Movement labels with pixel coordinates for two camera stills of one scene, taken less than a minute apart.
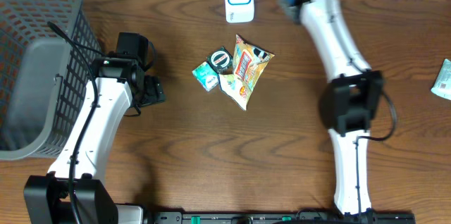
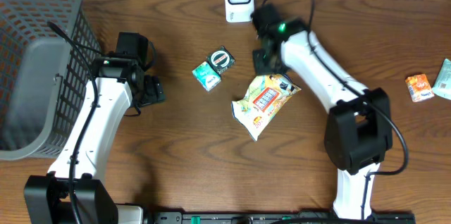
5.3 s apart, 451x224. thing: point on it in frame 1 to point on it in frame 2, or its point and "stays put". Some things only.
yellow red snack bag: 248,61 to 266,96
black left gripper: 155,91 stays put
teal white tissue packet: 206,75 stays put
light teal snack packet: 442,86 stays put
